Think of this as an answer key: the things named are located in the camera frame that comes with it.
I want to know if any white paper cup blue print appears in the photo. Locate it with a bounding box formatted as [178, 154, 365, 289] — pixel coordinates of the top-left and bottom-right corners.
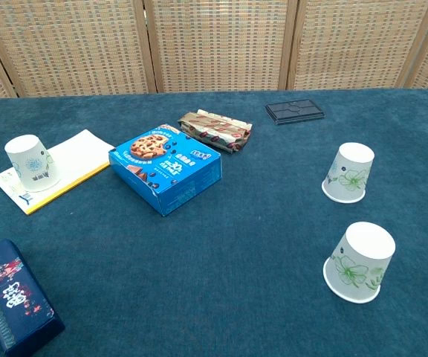
[4, 134, 61, 193]

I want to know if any black flat card case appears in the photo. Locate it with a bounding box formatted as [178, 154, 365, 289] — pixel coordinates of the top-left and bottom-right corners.
[265, 98, 325, 126]

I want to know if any white paper cup green flower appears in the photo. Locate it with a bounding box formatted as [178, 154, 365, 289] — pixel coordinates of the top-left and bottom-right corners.
[321, 142, 375, 204]
[322, 221, 397, 305]

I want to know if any blue chocolate cookie box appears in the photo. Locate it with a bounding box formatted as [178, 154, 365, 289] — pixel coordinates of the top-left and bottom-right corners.
[108, 123, 223, 218]

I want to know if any blue felt table cover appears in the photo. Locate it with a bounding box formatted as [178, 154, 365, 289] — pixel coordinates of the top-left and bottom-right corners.
[0, 88, 428, 357]

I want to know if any white notepad yellow edge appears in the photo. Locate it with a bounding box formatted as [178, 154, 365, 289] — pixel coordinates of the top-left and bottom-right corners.
[0, 129, 115, 216]

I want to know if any brown red snack wrapper pack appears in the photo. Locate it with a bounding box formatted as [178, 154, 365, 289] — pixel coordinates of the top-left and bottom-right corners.
[178, 109, 253, 156]

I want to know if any dark blue floral long box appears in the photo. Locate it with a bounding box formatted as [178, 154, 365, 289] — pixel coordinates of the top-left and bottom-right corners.
[0, 238, 66, 357]

